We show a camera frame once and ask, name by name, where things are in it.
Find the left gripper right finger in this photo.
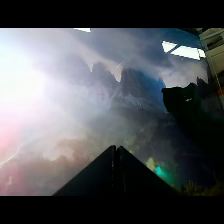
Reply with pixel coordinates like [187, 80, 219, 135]
[116, 145, 180, 197]

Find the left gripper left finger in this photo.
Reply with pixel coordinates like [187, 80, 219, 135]
[53, 145, 117, 197]

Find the black garment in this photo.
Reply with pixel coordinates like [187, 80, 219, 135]
[161, 77, 209, 116]

